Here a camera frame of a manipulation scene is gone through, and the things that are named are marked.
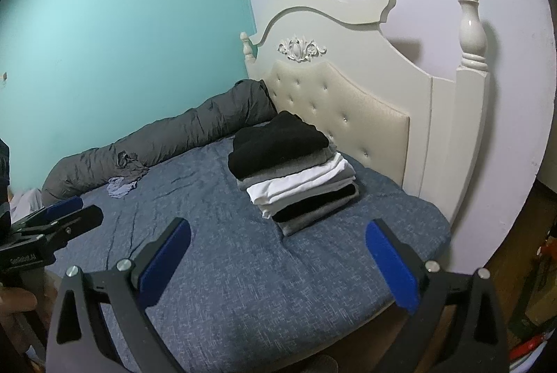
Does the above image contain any blue-grey woven bed cover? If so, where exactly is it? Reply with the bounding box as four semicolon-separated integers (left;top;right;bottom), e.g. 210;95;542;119
52;138;450;372

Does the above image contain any cream carved bed headboard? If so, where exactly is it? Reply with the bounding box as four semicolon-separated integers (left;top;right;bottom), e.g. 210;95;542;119
240;0;489;221

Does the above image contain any dark grey rolled duvet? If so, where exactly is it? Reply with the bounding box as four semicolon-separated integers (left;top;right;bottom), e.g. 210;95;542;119
41;80;277;206

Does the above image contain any black folded garment lower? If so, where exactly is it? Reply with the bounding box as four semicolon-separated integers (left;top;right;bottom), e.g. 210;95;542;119
272;182;358;222

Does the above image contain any red and orange floor clutter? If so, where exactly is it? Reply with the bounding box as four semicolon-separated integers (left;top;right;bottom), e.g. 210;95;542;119
509;233;556;368

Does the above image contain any grey folded garment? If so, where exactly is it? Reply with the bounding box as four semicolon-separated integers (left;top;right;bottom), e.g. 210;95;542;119
237;145;336;191
277;197;351;236

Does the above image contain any grey folded garment bottom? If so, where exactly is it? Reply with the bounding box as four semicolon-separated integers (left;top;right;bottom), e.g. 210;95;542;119
277;197;351;236

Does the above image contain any black sweater with patch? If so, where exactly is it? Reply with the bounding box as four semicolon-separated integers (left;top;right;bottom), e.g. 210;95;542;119
228;111;329;180

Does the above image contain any left hand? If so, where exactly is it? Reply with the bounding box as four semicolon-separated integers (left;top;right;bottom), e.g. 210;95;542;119
0;286;38;355

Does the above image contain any white folded garment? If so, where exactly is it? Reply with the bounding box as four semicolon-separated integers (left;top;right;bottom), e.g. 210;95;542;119
246;152;356;218

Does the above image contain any light grey pillow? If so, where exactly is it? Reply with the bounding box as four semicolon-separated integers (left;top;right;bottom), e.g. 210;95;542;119
9;188;44;223

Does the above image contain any small light blue cloth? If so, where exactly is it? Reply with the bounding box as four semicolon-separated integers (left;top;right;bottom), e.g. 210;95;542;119
107;177;138;199

